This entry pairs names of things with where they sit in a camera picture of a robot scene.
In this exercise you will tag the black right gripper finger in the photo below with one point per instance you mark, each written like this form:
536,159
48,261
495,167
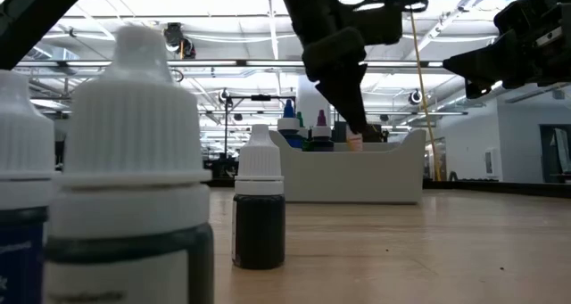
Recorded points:
484,63

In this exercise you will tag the small dark green dropper bottle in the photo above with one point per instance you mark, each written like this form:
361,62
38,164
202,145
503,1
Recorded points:
134,139

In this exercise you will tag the large green-capped colouring bottle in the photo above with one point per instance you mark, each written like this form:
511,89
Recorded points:
300,118

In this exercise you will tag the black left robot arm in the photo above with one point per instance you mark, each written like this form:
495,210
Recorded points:
35,10

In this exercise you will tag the glass door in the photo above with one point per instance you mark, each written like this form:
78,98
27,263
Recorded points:
435,159

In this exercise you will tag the grey plastic tray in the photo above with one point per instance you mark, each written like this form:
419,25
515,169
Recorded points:
357,179

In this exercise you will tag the large blue-capped colouring bottle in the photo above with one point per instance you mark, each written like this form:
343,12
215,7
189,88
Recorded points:
289,110

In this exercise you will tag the dark window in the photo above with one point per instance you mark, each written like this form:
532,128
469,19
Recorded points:
555,154

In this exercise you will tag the small black dropper bottle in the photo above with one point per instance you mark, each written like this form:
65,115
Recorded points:
259,232

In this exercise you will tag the black frame rig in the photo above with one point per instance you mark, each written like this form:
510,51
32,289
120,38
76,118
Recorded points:
261,98

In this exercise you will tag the black table frame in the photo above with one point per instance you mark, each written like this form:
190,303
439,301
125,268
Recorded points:
490,187

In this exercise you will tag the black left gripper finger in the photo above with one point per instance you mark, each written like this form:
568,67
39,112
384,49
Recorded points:
341,72

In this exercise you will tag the small dark blue dropper bottle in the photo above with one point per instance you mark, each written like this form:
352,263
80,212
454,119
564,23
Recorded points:
22,139

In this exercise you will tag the long ceiling light strip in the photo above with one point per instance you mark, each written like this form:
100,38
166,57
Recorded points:
223,63

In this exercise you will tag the white column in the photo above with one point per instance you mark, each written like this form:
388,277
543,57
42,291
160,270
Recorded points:
308,103

